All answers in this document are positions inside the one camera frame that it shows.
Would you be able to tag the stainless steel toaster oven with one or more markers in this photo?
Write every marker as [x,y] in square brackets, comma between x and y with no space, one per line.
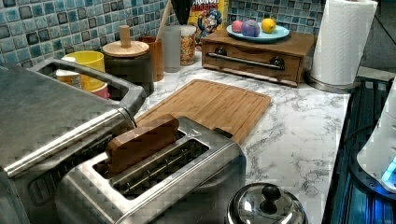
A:
[47,127]

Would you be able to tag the glass jar with cereal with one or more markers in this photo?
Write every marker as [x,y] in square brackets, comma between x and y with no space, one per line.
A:
[187,44]

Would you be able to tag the wooden drawer box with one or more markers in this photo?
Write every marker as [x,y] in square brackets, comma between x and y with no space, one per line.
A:
[283,61]

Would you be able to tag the purple toy fruit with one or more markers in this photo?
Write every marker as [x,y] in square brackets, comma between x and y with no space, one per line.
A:
[250,28]

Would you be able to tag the dark canister with wooden lid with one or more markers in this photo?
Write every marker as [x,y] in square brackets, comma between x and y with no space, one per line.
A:
[129,60]

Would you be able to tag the light blue plate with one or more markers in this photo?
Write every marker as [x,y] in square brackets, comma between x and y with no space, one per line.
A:
[277,34]

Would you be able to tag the black toaster lever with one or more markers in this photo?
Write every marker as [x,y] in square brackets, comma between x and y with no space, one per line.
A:
[222,132]

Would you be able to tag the pink cup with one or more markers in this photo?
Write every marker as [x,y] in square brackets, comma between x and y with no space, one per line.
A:
[102,92]

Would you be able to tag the grey dish rack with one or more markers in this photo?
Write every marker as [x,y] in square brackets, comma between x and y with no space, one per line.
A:
[122,93]

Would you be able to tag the brown wooden utensil holder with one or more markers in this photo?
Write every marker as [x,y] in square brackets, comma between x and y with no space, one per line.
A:
[156,54]

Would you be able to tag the pink toy fruit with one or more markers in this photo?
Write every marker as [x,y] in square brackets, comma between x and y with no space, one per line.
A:
[237,26]

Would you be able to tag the yellow lemon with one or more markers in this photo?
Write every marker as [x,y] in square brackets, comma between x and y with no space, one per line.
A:
[268,25]

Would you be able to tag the yellow cereal box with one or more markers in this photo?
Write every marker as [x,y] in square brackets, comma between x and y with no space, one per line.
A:
[207,16]

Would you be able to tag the brown toast slice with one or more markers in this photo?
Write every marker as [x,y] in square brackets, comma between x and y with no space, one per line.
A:
[127,149]

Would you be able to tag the metal paper towel holder base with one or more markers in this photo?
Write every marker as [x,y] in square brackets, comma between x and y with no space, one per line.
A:
[339,89]

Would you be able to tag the white paper towel roll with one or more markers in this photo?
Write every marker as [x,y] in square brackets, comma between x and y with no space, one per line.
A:
[341,41]

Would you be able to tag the steel pot lid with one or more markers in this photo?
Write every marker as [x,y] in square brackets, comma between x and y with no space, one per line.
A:
[264,203]

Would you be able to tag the yellow cup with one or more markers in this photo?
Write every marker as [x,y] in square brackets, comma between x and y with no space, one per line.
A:
[92,59]

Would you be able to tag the bamboo cutting board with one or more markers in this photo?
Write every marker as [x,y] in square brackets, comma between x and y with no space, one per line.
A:
[214,105]

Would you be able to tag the frosted grey tumbler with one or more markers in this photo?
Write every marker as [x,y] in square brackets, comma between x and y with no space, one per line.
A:
[171,49]

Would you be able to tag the wooden utensil handle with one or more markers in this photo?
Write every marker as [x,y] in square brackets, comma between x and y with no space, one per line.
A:
[166,13]

